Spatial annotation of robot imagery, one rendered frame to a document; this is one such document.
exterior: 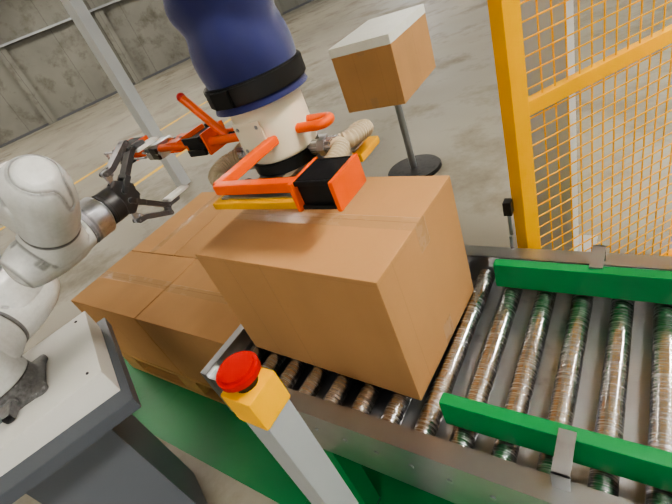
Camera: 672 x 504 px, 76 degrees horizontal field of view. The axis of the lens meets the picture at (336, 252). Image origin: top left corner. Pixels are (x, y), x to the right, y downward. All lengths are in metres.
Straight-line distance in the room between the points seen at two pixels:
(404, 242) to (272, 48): 0.47
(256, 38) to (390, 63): 1.83
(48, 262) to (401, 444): 0.80
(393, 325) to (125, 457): 0.97
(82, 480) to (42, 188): 0.98
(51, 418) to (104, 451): 0.24
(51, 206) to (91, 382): 0.60
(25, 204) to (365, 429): 0.81
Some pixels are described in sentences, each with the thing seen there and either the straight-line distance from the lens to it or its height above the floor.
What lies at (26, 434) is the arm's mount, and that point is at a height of 0.81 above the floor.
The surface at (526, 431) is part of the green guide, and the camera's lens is 0.99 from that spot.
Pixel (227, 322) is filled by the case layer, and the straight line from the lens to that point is 1.65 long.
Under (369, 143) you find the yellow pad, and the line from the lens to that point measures 1.06.
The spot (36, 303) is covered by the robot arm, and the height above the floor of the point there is 0.98.
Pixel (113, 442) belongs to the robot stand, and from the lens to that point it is 1.52.
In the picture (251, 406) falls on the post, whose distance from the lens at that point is 0.69.
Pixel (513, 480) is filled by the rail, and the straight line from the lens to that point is 0.98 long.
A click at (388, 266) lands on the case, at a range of 0.87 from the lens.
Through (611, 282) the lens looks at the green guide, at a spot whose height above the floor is 0.61.
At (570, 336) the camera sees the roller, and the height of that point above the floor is 0.55.
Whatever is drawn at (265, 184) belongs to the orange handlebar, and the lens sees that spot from 0.74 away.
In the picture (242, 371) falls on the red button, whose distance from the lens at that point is 0.67.
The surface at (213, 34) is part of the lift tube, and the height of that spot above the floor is 1.43.
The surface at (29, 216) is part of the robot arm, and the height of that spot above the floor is 1.31.
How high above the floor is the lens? 1.48
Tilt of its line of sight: 33 degrees down
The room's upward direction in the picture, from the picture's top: 23 degrees counter-clockwise
